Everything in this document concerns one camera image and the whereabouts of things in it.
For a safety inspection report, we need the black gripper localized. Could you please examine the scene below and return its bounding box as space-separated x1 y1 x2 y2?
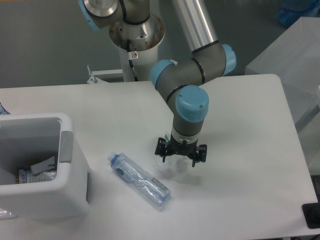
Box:
154 136 207 167

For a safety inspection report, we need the clear plastic bag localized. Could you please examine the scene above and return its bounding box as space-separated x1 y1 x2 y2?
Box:
151 130 192 181

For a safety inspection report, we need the clear blue plastic bottle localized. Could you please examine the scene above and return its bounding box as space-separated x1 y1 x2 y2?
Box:
107 152 171 208

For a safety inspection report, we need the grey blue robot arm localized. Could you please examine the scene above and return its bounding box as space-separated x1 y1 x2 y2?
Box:
78 0 237 164

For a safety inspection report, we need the white trash can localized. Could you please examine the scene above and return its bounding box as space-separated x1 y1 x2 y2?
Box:
0 112 91 219

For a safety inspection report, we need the grey wrapper in bin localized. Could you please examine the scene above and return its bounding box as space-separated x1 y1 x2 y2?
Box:
30 156 56 175

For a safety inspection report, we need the black device at edge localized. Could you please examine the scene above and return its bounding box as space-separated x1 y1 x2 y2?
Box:
302 202 320 229

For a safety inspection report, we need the translucent white box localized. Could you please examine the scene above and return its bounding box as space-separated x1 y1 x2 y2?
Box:
245 17 320 176

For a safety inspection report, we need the crushed bottle in bin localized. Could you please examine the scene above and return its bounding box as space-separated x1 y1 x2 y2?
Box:
16 168 57 184

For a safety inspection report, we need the blue plastic bag background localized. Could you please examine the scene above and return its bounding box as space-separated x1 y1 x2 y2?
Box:
277 0 320 29

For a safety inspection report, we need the blue patterned packet left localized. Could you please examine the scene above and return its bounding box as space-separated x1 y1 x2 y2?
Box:
0 103 10 115

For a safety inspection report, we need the clear plastic wrap left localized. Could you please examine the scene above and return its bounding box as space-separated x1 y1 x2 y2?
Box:
0 208 18 220

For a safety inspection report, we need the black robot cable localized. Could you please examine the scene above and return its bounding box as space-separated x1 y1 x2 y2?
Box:
126 39 139 82

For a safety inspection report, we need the white pedestal base frame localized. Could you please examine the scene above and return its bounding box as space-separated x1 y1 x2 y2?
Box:
86 65 124 84

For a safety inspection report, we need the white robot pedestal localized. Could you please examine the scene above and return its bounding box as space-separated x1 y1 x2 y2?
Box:
109 13 165 82

